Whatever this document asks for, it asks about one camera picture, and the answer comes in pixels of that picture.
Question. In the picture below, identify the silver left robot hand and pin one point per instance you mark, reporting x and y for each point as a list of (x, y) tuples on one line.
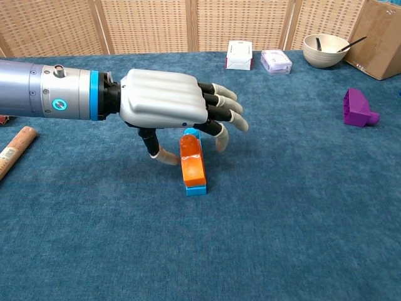
[(159, 98)]

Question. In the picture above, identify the orange toy block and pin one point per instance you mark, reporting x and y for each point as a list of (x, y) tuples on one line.
[(192, 169)]

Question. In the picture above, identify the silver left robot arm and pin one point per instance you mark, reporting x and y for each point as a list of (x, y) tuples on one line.
[(47, 91)]

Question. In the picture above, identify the blue four-stud brick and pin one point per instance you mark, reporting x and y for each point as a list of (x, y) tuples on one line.
[(195, 190)]

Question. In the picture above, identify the purple plastic toy piece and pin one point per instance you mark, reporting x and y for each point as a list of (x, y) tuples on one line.
[(357, 108)]

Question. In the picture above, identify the woven rattan folding screen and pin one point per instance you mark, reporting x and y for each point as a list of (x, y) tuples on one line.
[(150, 25)]

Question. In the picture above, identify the white and red carton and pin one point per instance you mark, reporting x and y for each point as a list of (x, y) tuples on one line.
[(238, 58)]

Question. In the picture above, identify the clear plastic box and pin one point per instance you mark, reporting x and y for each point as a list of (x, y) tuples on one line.
[(275, 61)]

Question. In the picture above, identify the teal table cloth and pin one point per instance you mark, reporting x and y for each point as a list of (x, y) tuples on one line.
[(200, 238)]

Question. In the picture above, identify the brown cookie snack box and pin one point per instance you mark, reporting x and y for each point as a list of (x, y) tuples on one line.
[(3, 120)]

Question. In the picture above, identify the short black utensil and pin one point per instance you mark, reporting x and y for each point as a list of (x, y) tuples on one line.
[(318, 44)]

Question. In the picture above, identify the beige bowl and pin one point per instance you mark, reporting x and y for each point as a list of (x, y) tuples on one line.
[(322, 58)]

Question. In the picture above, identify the black spoon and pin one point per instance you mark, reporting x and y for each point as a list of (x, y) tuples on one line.
[(352, 44)]

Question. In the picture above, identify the brown cardboard box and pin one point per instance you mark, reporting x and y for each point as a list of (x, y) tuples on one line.
[(376, 37)]

